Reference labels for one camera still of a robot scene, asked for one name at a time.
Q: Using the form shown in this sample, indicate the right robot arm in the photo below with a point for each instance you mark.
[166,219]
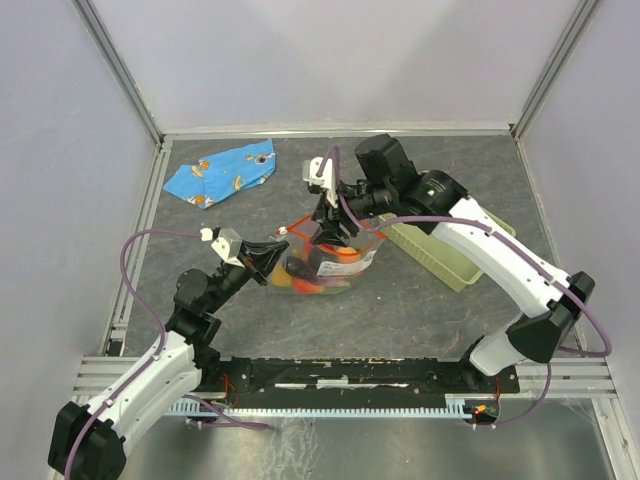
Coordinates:
[549,299]

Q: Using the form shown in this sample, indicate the orange peach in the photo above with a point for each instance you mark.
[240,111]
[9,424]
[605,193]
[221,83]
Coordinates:
[345,255]

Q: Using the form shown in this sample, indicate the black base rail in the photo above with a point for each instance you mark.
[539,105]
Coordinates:
[239,375]

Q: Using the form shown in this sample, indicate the light blue cable duct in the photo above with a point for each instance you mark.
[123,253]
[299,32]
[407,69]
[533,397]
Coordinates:
[371,403]

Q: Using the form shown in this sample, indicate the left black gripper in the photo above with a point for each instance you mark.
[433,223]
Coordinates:
[264,257]

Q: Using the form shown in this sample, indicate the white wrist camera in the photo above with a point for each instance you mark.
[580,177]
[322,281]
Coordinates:
[320,173]
[225,242]

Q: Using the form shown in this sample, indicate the small orange mango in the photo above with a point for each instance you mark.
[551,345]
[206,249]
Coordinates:
[280,278]

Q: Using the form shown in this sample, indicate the pale green plastic basket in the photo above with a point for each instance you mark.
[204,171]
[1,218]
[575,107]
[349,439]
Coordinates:
[444,262]

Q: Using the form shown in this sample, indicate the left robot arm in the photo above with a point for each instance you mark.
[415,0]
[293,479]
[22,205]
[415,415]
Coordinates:
[94,440]

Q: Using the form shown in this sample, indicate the clear zip top bag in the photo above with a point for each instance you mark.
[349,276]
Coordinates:
[335,277]

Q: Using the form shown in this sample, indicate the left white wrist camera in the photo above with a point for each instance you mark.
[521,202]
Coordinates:
[225,242]

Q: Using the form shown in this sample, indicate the blue patterned cloth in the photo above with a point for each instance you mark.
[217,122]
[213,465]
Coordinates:
[216,177]

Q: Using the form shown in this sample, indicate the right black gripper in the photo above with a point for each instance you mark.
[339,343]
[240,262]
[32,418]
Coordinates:
[329,231]

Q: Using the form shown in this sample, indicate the red strawberry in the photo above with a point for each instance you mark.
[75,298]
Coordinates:
[306,287]

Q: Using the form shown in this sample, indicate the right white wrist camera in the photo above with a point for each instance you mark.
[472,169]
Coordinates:
[320,173]

